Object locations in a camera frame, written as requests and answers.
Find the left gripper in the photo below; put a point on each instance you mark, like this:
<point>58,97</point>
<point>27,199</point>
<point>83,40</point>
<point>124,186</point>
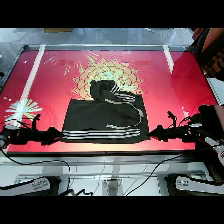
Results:
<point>51,135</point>

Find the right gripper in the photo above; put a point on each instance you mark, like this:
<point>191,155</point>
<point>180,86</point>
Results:
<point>161,133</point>

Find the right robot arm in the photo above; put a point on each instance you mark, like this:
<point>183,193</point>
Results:
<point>208,121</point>

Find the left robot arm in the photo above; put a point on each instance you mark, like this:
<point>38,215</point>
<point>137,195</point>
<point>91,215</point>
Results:
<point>20,135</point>

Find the heap of clothes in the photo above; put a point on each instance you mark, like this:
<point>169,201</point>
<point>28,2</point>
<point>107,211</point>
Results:
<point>210,50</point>

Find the black white-striped garment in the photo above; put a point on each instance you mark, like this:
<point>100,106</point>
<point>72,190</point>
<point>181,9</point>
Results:
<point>100,116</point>

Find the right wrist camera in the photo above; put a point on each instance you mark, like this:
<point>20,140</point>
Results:
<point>172,117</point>

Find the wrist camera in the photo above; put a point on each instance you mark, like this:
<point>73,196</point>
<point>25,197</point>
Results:
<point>172,117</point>
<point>36,120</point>

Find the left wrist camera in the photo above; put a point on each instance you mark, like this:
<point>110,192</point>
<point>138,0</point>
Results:
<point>36,120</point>

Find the silver frame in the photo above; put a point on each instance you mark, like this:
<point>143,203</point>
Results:
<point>113,166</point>

